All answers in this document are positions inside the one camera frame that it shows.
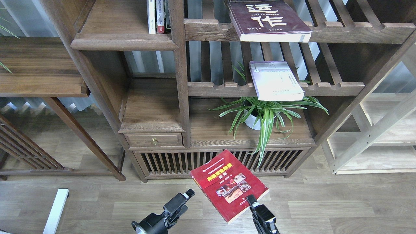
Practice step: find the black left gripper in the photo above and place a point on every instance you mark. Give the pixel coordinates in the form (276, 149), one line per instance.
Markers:
(176, 207)

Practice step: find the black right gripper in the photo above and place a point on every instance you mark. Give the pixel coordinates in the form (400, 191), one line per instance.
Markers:
(264, 220)

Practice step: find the red book with photos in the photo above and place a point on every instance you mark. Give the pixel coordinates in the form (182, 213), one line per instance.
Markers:
(227, 182)

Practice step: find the maroon book with white characters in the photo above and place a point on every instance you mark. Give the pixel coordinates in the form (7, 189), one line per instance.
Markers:
(267, 21)

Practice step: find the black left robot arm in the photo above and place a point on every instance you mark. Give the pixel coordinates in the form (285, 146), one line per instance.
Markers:
(159, 224)

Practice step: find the brass drawer knob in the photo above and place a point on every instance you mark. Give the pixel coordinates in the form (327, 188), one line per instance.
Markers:
(154, 141)

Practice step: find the white plant pot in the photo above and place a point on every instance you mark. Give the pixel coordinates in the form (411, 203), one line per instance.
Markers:
(259, 113)

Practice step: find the spider plant green leaves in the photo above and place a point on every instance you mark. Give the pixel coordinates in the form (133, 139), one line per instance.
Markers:
(284, 110)

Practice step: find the dark wooden bookshelf cabinet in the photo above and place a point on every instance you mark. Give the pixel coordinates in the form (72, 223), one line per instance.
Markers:
(162, 85)

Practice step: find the pale lavender book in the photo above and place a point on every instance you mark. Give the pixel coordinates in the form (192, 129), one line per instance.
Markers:
(274, 81)

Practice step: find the white table leg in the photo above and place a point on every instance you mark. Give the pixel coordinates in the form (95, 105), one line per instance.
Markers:
(54, 217)

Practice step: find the dark upright book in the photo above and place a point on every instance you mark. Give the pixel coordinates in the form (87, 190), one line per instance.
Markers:
(167, 18)

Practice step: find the dark slatted wooden rack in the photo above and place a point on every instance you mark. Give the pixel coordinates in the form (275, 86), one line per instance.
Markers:
(22, 148)

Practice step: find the red and white upright book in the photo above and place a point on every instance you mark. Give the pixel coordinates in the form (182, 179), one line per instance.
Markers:
(160, 16)

